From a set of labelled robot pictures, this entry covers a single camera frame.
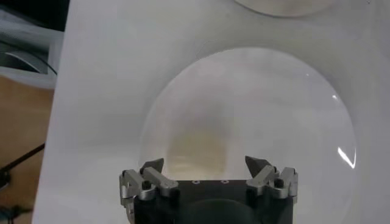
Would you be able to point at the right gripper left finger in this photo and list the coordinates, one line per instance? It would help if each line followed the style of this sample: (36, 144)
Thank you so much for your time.
(160, 181)

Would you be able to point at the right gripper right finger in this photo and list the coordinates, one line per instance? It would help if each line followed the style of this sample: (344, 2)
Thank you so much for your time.
(262, 179)

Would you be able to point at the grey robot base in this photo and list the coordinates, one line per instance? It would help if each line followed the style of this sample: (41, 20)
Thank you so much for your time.
(24, 45)

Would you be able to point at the white round plate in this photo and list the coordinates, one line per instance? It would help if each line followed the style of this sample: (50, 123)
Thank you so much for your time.
(274, 106)

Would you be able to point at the white electric pot base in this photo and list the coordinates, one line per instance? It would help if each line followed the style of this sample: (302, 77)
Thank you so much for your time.
(283, 7)

